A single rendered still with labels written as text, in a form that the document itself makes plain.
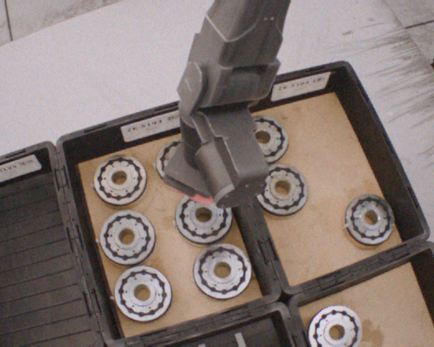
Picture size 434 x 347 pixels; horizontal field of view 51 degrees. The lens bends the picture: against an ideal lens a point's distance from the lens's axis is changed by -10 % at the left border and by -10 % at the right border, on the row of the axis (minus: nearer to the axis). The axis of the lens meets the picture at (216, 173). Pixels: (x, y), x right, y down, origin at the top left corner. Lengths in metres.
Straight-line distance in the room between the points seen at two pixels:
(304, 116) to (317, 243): 0.27
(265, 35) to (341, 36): 0.94
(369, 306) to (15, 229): 0.70
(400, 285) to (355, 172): 0.25
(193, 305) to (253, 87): 0.51
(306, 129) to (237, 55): 0.61
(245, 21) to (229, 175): 0.16
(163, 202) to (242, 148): 0.48
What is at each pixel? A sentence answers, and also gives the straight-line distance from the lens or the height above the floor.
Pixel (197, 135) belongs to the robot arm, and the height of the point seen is 1.25.
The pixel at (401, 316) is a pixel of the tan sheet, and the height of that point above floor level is 0.83.
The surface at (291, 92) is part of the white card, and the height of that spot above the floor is 0.88.
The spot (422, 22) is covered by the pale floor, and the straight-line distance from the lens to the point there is 2.57.
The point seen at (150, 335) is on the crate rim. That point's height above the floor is 0.93.
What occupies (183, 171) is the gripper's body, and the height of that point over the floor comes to 1.16.
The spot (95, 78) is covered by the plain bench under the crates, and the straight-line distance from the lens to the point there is 1.26.
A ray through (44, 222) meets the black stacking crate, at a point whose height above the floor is 0.83.
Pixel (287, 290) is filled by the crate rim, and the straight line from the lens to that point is 0.81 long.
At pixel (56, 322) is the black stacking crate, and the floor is 0.83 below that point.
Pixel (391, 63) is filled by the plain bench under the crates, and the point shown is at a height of 0.70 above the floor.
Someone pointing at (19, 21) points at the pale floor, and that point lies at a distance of 2.48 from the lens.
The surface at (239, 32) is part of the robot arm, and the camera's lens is 0.43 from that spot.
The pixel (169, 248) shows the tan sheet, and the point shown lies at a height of 0.83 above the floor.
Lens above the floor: 1.72
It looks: 67 degrees down
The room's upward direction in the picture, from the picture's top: 4 degrees clockwise
